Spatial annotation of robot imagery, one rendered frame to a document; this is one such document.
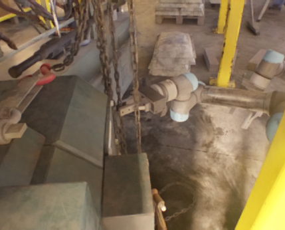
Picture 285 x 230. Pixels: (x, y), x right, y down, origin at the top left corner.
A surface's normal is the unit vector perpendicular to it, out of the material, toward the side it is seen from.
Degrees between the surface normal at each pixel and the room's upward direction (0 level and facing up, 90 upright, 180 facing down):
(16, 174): 48
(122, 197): 0
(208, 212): 0
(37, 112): 0
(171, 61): 65
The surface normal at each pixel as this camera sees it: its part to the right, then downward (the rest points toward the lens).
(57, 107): -0.04, -0.80
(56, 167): 0.68, -0.62
